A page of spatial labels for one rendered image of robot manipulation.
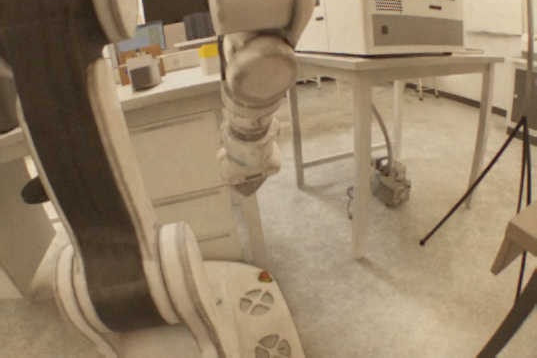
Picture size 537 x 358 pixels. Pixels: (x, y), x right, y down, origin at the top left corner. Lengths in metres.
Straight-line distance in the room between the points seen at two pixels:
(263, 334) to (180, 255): 0.44
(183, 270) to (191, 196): 0.59
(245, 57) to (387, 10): 0.83
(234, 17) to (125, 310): 0.37
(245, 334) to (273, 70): 0.65
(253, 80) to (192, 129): 0.63
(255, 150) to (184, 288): 0.20
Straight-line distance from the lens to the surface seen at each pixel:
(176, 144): 0.88
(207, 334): 0.47
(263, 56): 0.24
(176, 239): 0.40
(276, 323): 0.78
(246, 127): 0.35
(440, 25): 1.22
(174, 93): 0.80
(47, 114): 0.36
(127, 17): 0.35
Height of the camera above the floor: 0.99
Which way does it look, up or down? 23 degrees down
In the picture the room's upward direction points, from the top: 7 degrees counter-clockwise
